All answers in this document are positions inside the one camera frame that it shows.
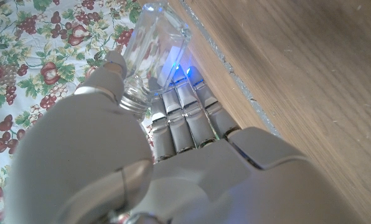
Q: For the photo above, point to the floral fruit print backdrop cloth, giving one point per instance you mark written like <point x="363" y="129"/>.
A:
<point x="33" y="46"/>

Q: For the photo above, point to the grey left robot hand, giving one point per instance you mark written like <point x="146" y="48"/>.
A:
<point x="204" y="186"/>

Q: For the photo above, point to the clear glass salt shaker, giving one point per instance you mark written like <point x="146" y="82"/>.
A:
<point x="154" y="40"/>

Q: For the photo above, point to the grey tape outline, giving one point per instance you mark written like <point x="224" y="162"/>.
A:
<point x="240" y="83"/>

